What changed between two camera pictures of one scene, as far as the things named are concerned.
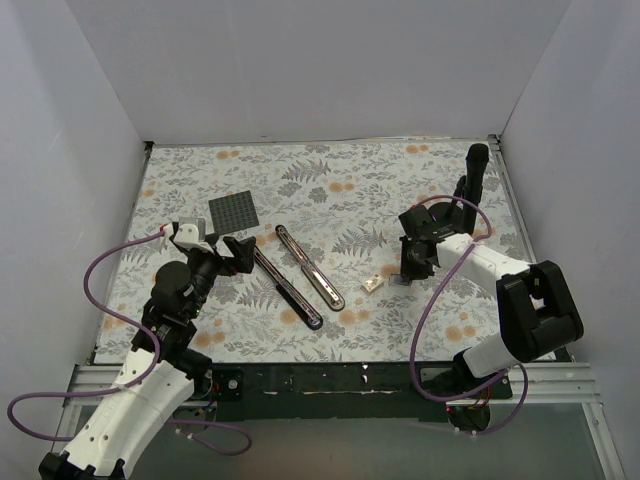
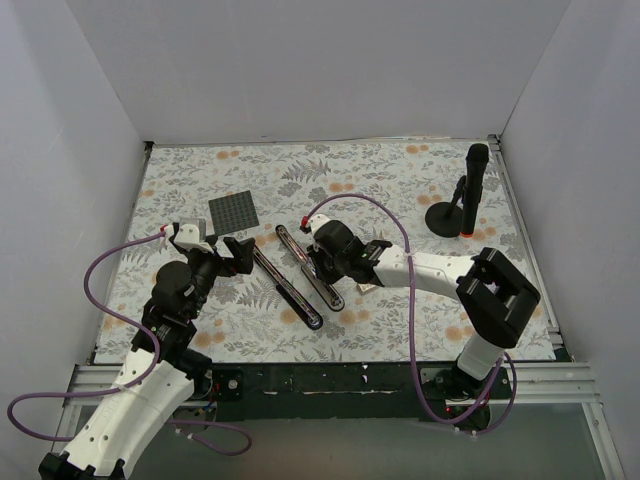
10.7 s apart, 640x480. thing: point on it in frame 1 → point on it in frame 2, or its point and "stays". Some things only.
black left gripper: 223,256 stays
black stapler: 333,299 stays
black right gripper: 413,257 → 322,261
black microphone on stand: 461,215 stays
